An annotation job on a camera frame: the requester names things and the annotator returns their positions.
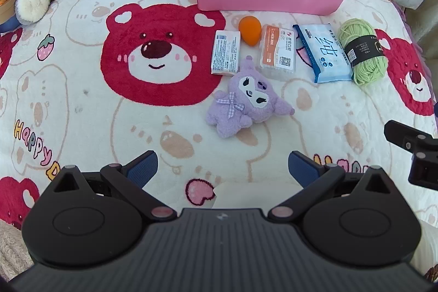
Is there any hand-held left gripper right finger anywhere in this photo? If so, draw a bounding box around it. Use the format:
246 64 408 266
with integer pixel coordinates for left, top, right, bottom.
267 151 391 222

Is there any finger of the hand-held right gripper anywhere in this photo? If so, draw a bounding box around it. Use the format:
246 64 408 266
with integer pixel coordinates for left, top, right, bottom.
408 151 438 192
384 120 438 153

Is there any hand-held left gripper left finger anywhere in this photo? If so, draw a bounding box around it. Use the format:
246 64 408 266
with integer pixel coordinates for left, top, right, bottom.
51 151 177 222

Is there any purple plush toy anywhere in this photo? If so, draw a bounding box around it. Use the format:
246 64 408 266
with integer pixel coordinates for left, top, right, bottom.
206 55 295 139

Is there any green yarn ball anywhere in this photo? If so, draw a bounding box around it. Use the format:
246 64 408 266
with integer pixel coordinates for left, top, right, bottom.
338 18 388 88

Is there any blue wet wipes packet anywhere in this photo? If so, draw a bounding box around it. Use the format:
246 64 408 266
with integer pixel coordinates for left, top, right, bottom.
292 23 354 83

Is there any bear printed blanket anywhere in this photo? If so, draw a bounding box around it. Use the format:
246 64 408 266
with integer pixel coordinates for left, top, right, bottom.
0 0 438 245

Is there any beige bed sheet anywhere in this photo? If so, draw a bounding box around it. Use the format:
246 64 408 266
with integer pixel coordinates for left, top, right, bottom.
404 0 438 74

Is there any orange label plastic packet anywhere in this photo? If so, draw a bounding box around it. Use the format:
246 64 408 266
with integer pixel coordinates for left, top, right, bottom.
259 24 297 79

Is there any white paper packet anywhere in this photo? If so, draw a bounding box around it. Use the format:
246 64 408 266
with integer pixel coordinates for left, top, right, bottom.
210 30 243 76

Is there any orange makeup sponge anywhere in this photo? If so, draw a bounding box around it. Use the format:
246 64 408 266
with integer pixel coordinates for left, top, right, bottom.
238 16 262 47

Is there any beige fuzzy cloth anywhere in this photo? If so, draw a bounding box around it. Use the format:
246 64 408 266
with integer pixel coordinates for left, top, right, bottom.
0 219 33 281

